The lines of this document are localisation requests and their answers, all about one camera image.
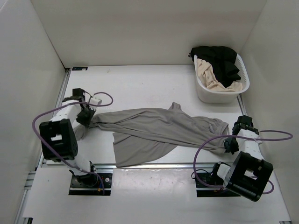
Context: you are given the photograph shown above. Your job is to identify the grey trousers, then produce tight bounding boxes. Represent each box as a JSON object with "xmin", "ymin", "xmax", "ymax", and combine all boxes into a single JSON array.
[{"xmin": 89, "ymin": 102, "xmax": 229, "ymax": 167}]

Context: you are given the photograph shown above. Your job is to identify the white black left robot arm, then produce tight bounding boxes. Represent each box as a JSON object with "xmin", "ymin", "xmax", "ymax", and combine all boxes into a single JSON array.
[{"xmin": 39, "ymin": 88, "xmax": 98, "ymax": 187}]

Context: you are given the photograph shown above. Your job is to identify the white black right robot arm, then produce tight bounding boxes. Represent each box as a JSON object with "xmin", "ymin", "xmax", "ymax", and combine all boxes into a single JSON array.
[{"xmin": 210, "ymin": 115, "xmax": 273, "ymax": 202}]

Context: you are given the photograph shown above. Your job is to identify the dark label sticker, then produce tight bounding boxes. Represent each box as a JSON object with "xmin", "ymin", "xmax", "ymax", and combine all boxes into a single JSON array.
[{"xmin": 72, "ymin": 67, "xmax": 88, "ymax": 71}]

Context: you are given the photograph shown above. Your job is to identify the white laundry basket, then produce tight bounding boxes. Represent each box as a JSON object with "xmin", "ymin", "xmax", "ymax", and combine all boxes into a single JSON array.
[{"xmin": 193, "ymin": 53, "xmax": 250, "ymax": 104}]

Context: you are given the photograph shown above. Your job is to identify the beige garment in basket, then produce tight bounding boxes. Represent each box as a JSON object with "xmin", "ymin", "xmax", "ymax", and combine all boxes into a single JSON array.
[{"xmin": 195, "ymin": 58, "xmax": 243, "ymax": 91}]

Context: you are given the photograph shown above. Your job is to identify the black garment in basket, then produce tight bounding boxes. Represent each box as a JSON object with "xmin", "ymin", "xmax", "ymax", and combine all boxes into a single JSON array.
[{"xmin": 188, "ymin": 46, "xmax": 241, "ymax": 87}]

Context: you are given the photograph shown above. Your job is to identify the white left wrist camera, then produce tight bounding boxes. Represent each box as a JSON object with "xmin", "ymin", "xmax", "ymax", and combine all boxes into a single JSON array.
[{"xmin": 89, "ymin": 97, "xmax": 102, "ymax": 105}]

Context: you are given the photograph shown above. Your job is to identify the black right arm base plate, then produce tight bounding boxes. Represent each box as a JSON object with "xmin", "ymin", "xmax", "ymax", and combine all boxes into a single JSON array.
[{"xmin": 191, "ymin": 169, "xmax": 240, "ymax": 197}]

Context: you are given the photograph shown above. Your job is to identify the aluminium frame rail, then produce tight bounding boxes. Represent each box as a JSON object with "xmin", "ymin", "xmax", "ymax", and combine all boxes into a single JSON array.
[{"xmin": 35, "ymin": 68, "xmax": 71, "ymax": 171}]

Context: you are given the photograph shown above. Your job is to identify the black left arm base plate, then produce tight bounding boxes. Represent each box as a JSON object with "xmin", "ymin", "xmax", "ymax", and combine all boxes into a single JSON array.
[{"xmin": 69, "ymin": 173, "xmax": 113, "ymax": 196}]

